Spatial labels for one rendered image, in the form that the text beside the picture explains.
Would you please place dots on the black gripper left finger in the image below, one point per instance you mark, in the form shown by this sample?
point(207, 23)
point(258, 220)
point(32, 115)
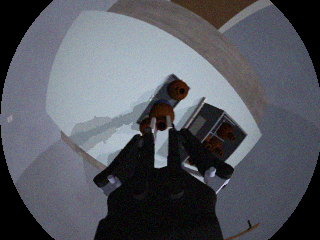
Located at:
point(122, 165)

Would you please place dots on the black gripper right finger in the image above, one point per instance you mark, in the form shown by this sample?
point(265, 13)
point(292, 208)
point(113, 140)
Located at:
point(216, 172)

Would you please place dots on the black flat tray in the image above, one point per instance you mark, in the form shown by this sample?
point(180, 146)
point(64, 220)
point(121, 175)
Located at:
point(161, 94)

